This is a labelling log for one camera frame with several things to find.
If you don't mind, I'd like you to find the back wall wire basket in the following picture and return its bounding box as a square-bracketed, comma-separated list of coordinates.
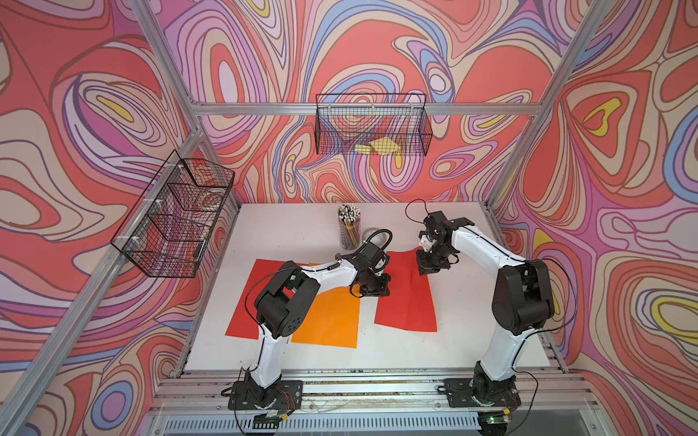
[314, 91, 433, 156]

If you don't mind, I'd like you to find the orange paper sheet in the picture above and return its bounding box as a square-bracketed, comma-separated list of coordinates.
[291, 287, 360, 349]

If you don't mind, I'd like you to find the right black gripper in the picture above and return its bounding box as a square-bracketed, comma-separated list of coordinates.
[414, 241, 454, 274]

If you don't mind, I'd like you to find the pencil cup with pencils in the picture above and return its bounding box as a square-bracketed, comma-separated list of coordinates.
[337, 203, 361, 250]

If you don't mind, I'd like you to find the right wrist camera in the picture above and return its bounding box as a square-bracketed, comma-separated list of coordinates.
[419, 211, 450, 243]

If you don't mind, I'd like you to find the red paper sheet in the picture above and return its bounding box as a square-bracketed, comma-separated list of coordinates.
[374, 249, 438, 332]
[225, 259, 284, 341]

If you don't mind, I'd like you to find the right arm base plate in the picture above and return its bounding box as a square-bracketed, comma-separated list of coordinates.
[436, 376, 522, 410]

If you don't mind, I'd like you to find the clear tape roll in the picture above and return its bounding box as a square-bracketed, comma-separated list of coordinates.
[362, 227, 388, 246]

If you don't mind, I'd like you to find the left wall wire basket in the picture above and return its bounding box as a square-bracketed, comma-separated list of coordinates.
[111, 151, 236, 279]

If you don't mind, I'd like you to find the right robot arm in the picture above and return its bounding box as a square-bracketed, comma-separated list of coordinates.
[416, 211, 554, 404]

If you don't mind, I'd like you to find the wall wire basket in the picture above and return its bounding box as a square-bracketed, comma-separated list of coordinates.
[314, 91, 433, 156]
[111, 151, 236, 279]

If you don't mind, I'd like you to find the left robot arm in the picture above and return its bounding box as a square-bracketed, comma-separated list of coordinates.
[248, 242, 391, 392]

